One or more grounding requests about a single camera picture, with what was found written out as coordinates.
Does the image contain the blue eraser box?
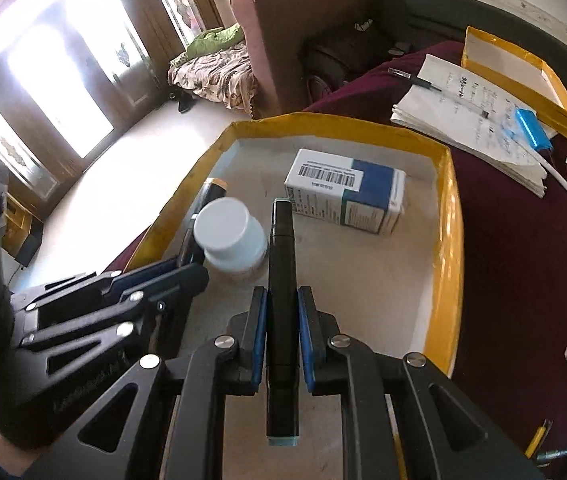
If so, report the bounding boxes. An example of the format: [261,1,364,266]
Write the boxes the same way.
[513,108,555,150]

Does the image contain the black bag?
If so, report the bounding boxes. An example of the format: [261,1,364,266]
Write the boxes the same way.
[302,24,395,107]

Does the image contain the patterned blanket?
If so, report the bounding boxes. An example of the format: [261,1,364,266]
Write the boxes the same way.
[168,42,257,112]

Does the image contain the maroon armchair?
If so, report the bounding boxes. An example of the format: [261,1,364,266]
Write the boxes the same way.
[230,0,379,120]

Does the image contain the yellow pen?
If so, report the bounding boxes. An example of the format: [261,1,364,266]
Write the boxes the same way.
[525,419,553,459]

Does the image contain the large yellow-edged cardboard tray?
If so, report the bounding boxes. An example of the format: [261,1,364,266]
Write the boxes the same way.
[126,112,465,378]

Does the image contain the silver metal pen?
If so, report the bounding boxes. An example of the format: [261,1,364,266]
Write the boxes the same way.
[536,443,567,469]

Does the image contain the small yellow-edged cardboard tray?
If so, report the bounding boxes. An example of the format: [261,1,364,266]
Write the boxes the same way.
[461,26,567,146]

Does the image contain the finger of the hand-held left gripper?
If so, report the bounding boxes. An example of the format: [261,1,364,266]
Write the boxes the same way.
[18,263,210,377]
[10,258,180,315]

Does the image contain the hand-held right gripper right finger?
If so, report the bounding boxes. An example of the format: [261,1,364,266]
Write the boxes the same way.
[297,285,547,480]

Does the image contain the white pen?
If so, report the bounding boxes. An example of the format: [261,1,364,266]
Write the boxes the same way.
[527,144,567,210]

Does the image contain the open paper notebook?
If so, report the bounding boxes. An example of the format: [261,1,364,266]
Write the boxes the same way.
[391,54,560,199]

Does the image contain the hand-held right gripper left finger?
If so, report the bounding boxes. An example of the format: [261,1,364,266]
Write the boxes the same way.
[24,287,269,480]

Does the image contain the plain white plastic bottle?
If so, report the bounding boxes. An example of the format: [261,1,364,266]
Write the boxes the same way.
[194,197,269,277]

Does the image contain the white and blue medicine box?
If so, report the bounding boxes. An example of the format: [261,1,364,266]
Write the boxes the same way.
[283,149,407,236]

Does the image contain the dark shoes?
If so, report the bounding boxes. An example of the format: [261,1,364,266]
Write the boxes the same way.
[166,87,195,114]

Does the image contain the person's left forearm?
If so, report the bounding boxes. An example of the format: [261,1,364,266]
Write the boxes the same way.
[0,429,42,478]

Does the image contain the black marker grey-blue caps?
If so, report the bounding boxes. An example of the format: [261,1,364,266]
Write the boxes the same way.
[267,198,301,448]

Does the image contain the green cloth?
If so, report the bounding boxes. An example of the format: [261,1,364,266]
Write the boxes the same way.
[186,24,245,60]

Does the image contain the black ballpoint pen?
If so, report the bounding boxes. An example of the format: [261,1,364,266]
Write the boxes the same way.
[388,67,445,92]

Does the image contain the wooden glass door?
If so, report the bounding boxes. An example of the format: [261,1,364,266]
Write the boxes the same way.
[0,0,224,221]

